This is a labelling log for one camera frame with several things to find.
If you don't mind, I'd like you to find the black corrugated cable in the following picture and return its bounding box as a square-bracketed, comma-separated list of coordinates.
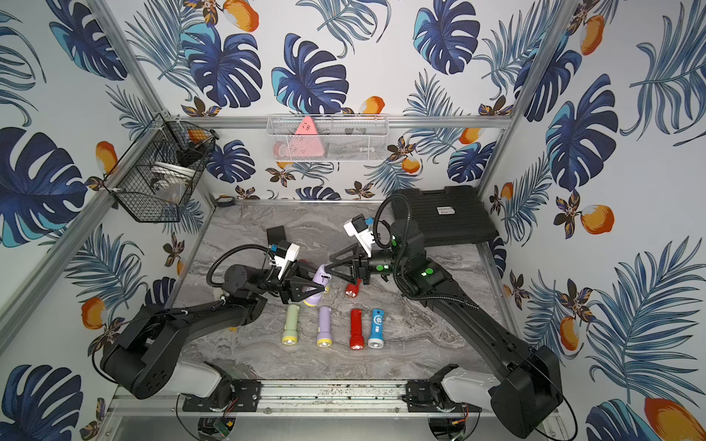
[373, 192, 415, 260]
[205, 243, 274, 288]

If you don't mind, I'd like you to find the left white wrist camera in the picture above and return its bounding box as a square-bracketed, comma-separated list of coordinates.
[270, 241, 301, 280]

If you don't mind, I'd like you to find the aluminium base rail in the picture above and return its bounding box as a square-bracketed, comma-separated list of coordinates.
[108, 380, 464, 418]

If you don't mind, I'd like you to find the right black corrugated cable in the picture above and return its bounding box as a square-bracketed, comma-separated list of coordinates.
[373, 192, 415, 260]

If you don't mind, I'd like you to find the red flashlight front row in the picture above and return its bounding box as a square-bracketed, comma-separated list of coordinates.
[349, 309, 365, 350]

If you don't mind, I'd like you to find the purple flashlight front row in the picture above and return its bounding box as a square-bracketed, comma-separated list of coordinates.
[316, 306, 333, 347]

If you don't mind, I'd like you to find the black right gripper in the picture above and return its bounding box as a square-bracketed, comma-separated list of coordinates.
[325, 241, 408, 288]

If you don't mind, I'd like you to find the black tape roll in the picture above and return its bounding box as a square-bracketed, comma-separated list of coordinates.
[215, 196, 236, 208]

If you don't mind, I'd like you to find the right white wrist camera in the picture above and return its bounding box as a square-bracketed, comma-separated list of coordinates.
[344, 214, 374, 257]

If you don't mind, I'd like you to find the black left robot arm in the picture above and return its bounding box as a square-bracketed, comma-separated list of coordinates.
[99, 261, 331, 409]

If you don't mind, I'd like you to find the clear mesh wall tray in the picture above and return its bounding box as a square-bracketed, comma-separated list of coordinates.
[267, 114, 390, 162]

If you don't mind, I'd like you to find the black wire basket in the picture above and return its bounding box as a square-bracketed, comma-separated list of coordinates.
[103, 114, 219, 223]

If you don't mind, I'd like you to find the pink triangle item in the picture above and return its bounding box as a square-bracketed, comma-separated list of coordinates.
[281, 116, 325, 159]

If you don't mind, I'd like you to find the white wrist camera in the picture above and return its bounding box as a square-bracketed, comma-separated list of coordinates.
[270, 241, 301, 280]
[344, 214, 374, 257]

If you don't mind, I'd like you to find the blue flashlight front right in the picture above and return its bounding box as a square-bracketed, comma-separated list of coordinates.
[368, 309, 385, 349]

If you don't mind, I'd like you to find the small black box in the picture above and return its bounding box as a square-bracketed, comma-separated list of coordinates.
[266, 226, 287, 246]

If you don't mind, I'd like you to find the green flashlight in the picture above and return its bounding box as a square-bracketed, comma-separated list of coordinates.
[281, 304, 300, 345]

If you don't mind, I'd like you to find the large black tool case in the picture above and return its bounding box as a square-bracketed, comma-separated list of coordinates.
[395, 186, 496, 247]

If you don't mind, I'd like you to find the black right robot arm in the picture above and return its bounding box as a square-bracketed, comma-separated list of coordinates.
[327, 245, 564, 438]

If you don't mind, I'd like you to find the left black corrugated cable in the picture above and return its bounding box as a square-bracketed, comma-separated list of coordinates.
[205, 243, 274, 288]

